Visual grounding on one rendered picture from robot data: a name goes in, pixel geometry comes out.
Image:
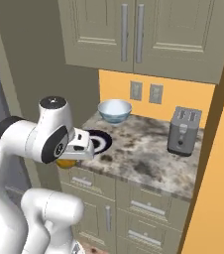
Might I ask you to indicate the beige wall cupboard door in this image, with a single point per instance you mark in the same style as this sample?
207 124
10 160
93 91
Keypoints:
94 29
180 33

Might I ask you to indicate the beige base cupboard door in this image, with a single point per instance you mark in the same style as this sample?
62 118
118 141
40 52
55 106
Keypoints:
94 218

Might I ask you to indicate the grey toaster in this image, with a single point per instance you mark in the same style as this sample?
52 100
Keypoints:
183 135

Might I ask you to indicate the yellow squash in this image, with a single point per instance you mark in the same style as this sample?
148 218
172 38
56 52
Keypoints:
66 163

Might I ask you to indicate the dark blue and white plate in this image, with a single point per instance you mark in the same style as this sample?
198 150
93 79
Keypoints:
101 140

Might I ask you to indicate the wide beige drawer front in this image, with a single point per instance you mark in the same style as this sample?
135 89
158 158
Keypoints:
176 211
170 236

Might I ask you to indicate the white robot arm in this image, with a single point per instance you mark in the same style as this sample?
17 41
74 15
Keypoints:
8 185

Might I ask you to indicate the pale blue glass bowl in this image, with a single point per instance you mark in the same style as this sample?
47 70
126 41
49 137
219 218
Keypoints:
114 110

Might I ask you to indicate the grey wall socket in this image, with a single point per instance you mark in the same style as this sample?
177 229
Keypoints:
156 94
136 91

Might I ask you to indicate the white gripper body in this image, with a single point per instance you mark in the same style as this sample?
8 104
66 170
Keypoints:
79 153

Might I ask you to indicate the small beige drawer front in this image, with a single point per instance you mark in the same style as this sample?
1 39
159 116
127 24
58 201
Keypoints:
100 185

